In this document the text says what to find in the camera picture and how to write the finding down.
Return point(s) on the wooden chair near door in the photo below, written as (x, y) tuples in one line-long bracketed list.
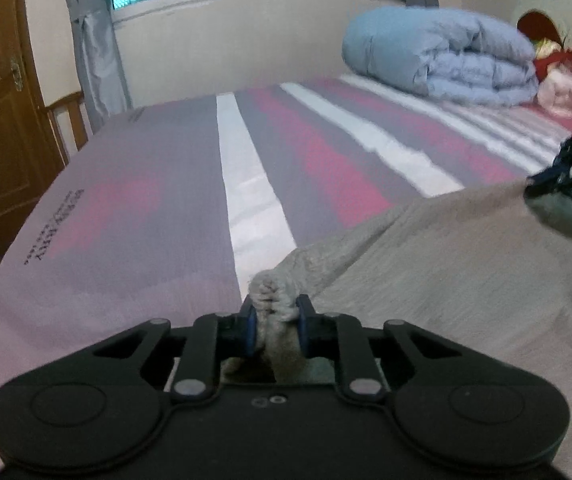
[(68, 121)]

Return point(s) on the red patterned folded blanket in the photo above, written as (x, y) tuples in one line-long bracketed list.
[(550, 55)]

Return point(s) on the grey knit pants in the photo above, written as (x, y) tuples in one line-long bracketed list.
[(486, 267)]

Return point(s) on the folded light blue duvet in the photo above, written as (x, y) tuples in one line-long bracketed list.
[(443, 54)]

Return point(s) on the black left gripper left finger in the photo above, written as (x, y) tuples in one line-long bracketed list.
[(103, 403)]

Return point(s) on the striped pink grey bed sheet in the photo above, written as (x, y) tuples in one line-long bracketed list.
[(171, 209)]

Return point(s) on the grey curtain left side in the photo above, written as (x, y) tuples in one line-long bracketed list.
[(98, 60)]

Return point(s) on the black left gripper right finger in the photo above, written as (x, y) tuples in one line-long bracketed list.
[(442, 397)]

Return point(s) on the folded pink blanket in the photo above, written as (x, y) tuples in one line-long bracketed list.
[(555, 92)]

